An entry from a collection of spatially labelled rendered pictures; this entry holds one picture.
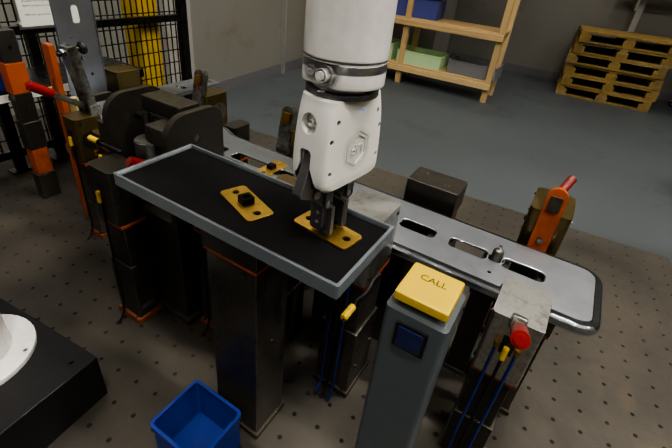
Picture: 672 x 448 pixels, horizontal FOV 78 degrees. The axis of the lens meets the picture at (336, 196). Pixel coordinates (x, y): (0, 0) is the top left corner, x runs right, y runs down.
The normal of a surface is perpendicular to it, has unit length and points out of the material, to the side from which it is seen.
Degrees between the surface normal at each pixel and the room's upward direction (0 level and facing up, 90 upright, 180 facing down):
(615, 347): 0
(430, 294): 0
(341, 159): 89
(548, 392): 0
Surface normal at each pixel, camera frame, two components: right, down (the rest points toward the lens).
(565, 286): 0.10, -0.85
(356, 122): 0.76, 0.37
